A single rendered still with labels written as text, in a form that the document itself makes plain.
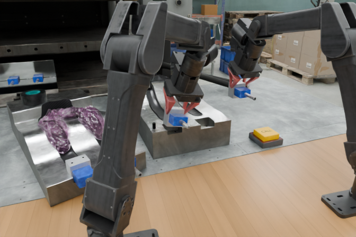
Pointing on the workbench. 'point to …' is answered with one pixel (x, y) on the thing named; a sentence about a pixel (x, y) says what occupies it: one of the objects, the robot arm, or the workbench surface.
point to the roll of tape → (33, 97)
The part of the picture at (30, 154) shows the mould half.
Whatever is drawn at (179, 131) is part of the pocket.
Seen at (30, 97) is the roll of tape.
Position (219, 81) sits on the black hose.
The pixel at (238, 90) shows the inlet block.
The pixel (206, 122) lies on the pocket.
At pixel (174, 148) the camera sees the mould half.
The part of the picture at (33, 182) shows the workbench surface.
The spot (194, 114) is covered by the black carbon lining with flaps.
